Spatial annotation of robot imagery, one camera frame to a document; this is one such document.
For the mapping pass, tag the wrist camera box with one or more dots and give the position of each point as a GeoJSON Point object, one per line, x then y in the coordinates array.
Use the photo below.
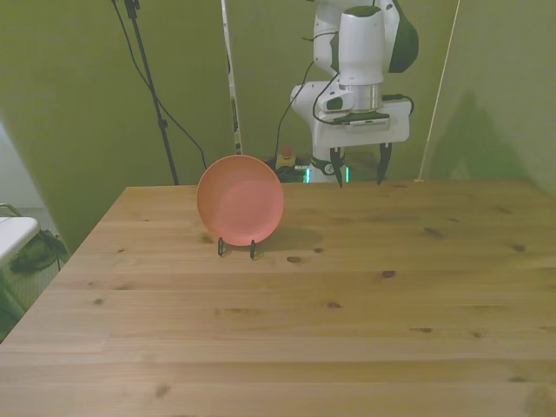
{"type": "Point", "coordinates": [369, 121]}

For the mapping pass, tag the black tripod stand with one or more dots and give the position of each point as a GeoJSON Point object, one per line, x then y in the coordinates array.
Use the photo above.
{"type": "Point", "coordinates": [150, 87]}

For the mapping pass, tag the white vertical strip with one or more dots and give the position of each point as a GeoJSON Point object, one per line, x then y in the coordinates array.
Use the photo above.
{"type": "Point", "coordinates": [230, 65]}

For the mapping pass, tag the dark cloth heap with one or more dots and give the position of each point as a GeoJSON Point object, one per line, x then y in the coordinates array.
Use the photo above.
{"type": "Point", "coordinates": [37, 254]}

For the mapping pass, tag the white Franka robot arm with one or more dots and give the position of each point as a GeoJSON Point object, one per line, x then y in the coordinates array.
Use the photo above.
{"type": "Point", "coordinates": [360, 43]}

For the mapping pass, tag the pink round plate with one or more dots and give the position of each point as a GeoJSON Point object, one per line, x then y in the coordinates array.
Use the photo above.
{"type": "Point", "coordinates": [241, 204]}

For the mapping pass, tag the red emergency stop button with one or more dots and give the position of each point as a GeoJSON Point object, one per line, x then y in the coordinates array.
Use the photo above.
{"type": "Point", "coordinates": [286, 153]}

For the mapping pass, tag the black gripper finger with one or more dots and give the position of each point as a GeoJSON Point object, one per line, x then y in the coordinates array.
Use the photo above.
{"type": "Point", "coordinates": [384, 163]}
{"type": "Point", "coordinates": [336, 167]}

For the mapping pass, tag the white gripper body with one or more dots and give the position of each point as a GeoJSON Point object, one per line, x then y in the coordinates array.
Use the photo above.
{"type": "Point", "coordinates": [397, 126]}

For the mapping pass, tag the white side furniture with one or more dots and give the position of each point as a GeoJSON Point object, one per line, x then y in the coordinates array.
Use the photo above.
{"type": "Point", "coordinates": [15, 230]}

